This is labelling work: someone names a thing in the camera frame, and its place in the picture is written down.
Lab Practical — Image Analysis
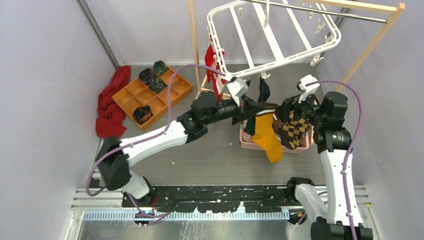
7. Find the white clip sock hanger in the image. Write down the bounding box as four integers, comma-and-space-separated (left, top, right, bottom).
206, 0, 342, 77

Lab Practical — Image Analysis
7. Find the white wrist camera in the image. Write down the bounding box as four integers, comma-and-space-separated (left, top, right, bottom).
226, 76, 249, 107
296, 74, 320, 104

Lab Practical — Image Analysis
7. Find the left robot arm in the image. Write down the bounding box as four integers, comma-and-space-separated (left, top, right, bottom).
96, 91, 277, 207

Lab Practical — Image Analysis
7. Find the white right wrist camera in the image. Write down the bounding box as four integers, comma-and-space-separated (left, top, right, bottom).
296, 74, 320, 104

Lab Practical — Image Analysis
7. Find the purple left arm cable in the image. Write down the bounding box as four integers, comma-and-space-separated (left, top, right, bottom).
85, 63, 229, 226

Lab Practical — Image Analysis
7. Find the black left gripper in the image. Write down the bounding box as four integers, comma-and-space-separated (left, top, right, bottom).
203, 93, 264, 125

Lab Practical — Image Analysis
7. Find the brown yellow argyle sock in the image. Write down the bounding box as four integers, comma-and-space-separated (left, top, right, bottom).
272, 110, 311, 150

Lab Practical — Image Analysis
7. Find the wooden clothes rack frame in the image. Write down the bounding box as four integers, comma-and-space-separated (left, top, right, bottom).
187, 0, 407, 100

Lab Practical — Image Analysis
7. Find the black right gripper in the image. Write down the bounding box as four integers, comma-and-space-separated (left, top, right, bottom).
274, 88, 326, 127

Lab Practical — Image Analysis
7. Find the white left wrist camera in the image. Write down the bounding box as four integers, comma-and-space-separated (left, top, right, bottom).
226, 76, 249, 107

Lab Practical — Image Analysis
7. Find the pink laundry basket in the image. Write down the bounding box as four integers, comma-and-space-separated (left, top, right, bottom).
239, 121, 312, 154

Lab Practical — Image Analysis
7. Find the rolled dark patterned sock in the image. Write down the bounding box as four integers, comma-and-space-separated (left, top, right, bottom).
138, 68, 157, 86
132, 105, 154, 125
153, 60, 169, 77
149, 77, 168, 94

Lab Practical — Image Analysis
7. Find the red santa christmas sock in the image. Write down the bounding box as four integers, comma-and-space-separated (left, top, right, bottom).
204, 41, 221, 85

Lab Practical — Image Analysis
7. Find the green sock in basket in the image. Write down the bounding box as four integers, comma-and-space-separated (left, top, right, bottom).
243, 116, 256, 137

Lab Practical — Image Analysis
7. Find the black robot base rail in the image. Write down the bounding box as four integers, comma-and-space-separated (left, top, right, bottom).
135, 185, 301, 214

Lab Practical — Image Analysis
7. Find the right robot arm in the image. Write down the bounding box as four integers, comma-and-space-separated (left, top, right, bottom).
278, 91, 374, 240

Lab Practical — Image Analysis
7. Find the red cloth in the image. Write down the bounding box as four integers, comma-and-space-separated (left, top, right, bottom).
95, 65, 131, 139

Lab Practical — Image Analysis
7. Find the metal hanger rod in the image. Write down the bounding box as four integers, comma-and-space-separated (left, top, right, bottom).
243, 0, 389, 24

